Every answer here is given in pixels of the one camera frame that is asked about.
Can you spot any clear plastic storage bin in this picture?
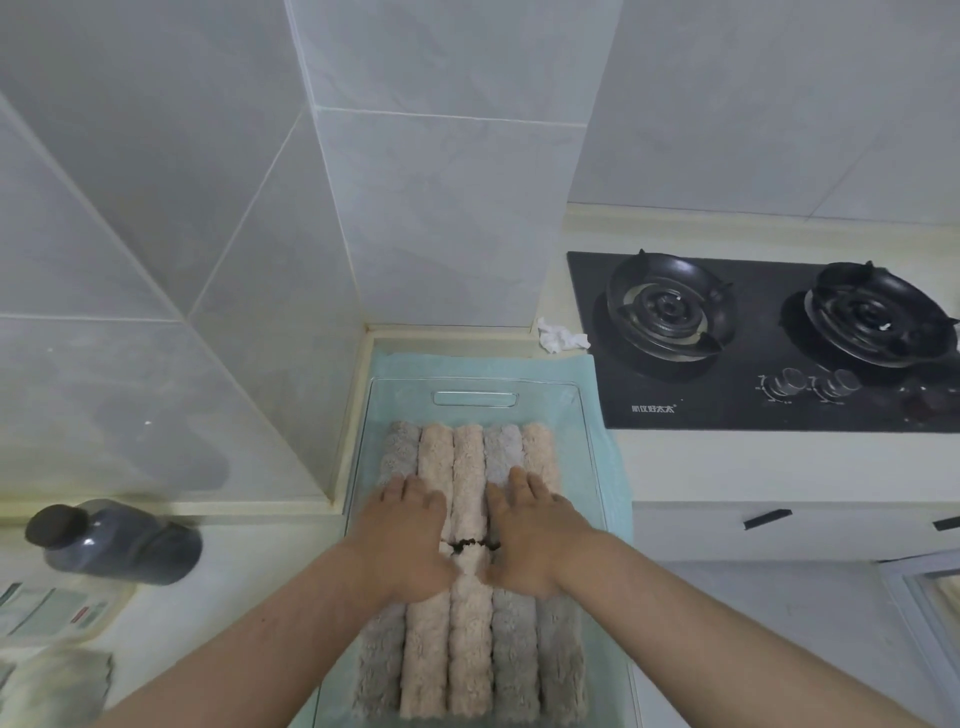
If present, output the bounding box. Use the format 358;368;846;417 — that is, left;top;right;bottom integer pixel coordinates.
288;350;635;728

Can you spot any person's right forearm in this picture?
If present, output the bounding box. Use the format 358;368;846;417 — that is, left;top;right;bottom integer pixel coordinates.
558;528;939;728

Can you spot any clear bottle white cap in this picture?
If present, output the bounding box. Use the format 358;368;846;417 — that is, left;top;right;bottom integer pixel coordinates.
0;581;136;646

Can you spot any glass door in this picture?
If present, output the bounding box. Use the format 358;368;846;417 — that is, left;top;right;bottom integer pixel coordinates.
877;551;960;684

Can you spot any white stove cabinet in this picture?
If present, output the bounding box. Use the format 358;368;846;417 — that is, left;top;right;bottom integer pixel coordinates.
631;500;960;564

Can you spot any person's right hand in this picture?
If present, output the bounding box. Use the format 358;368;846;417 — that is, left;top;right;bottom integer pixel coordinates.
485;466;609;600

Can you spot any dark bottle black cap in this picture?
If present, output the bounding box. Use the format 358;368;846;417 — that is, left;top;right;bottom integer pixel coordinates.
24;498;204;586

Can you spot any person's left hand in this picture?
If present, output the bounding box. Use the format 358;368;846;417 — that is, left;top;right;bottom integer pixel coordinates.
348;473;460;607

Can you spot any person's left forearm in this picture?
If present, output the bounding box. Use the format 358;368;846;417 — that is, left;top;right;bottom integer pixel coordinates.
89;536;406;728

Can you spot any black gas stove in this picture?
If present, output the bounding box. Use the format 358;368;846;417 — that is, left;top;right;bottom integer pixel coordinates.
566;249;960;434

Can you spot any white paper wad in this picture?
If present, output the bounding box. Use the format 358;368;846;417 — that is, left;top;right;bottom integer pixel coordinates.
536;317;592;355

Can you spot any clear plastic tray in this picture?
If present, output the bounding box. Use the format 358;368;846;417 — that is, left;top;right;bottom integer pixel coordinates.
311;378;643;728

